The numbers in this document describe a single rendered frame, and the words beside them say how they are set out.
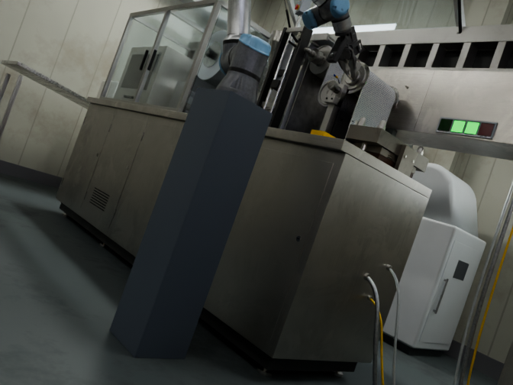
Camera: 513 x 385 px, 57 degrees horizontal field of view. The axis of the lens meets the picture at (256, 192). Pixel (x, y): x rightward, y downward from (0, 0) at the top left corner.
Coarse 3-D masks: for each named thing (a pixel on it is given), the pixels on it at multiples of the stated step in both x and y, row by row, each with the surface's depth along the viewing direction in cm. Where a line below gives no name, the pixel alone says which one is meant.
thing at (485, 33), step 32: (384, 32) 244; (416, 32) 230; (448, 32) 217; (480, 32) 205; (512, 32) 195; (384, 64) 244; (416, 64) 234; (448, 64) 221; (480, 64) 209; (512, 64) 199
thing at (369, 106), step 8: (360, 96) 202; (368, 96) 205; (360, 104) 203; (368, 104) 206; (376, 104) 210; (384, 104) 213; (360, 112) 204; (368, 112) 207; (376, 112) 211; (384, 112) 214; (352, 120) 202; (368, 120) 208; (376, 120) 212; (384, 120) 215
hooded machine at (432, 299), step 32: (448, 192) 308; (448, 224) 300; (416, 256) 308; (448, 256) 296; (480, 256) 328; (416, 288) 302; (448, 288) 306; (416, 320) 297; (448, 320) 317; (416, 352) 305
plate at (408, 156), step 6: (402, 144) 194; (402, 150) 194; (408, 150) 195; (414, 150) 197; (402, 156) 193; (408, 156) 196; (414, 156) 198; (396, 162) 194; (402, 162) 194; (408, 162) 197; (414, 162) 199; (396, 168) 193; (402, 168) 195; (408, 168) 198; (408, 174) 199
